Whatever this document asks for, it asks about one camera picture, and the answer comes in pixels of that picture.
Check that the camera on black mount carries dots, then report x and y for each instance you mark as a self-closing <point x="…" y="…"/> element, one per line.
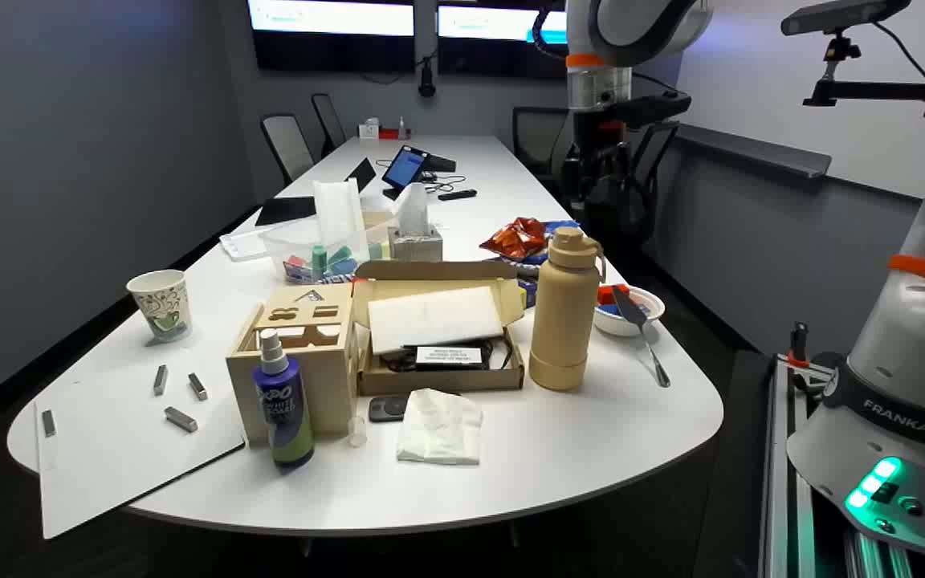
<point x="844" y="14"/>

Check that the black office chair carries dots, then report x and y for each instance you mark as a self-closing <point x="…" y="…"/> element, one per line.
<point x="330" y="117"/>
<point x="539" y="139"/>
<point x="288" y="144"/>
<point x="658" y="161"/>

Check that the large grey metal block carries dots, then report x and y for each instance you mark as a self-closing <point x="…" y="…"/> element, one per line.
<point x="181" y="418"/>

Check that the tissue box with white tissue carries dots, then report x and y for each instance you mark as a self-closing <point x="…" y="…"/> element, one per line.
<point x="417" y="241"/>

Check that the black remote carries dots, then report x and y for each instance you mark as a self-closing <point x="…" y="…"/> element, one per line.
<point x="459" y="192"/>

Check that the tan insulated water bottle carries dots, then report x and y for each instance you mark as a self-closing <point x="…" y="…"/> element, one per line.
<point x="565" y="321"/>

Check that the printed paper cup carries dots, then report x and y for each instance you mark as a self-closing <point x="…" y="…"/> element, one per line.
<point x="161" y="302"/>

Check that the small grey metal block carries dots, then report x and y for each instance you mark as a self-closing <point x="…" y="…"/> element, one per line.
<point x="51" y="421"/>
<point x="197" y="385"/>
<point x="160" y="380"/>

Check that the wooden shape sorter box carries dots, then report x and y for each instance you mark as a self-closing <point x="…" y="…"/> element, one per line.
<point x="291" y="373"/>

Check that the clear container with markers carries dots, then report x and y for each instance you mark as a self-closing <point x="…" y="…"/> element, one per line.
<point x="336" y="241"/>

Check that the wall monitor screen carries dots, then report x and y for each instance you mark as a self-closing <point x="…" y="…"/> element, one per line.
<point x="345" y="34"/>

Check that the black device with white label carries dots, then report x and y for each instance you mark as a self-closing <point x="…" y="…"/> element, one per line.
<point x="451" y="358"/>

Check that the metal spoon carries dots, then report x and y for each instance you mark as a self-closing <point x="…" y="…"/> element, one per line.
<point x="649" y="347"/>

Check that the white bowl with red food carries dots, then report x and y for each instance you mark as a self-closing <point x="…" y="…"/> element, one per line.
<point x="641" y="309"/>

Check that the open cardboard box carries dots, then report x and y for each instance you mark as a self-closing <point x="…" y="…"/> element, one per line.
<point x="443" y="377"/>

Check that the orange snack bag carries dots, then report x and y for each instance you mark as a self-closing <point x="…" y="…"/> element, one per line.
<point x="515" y="240"/>

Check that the aluminium rail frame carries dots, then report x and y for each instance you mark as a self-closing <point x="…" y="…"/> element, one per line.
<point x="780" y="482"/>

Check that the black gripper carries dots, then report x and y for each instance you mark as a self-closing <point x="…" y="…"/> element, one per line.
<point x="602" y="149"/>

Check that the white flat board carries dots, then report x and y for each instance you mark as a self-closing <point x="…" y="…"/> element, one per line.
<point x="111" y="451"/>

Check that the grey pole with black mount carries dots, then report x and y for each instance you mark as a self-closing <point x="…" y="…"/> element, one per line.
<point x="424" y="52"/>

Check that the small black flat object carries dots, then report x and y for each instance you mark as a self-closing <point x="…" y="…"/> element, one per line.
<point x="388" y="409"/>

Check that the tablet with blue screen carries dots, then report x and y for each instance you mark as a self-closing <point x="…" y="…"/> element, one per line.
<point x="405" y="168"/>

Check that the crumpled white napkin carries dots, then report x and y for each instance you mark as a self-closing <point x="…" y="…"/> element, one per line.
<point x="443" y="429"/>

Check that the white paper on table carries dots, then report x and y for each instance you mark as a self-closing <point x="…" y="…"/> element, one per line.
<point x="241" y="244"/>

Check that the white paper sheet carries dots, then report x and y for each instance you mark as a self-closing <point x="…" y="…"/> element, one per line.
<point x="435" y="320"/>

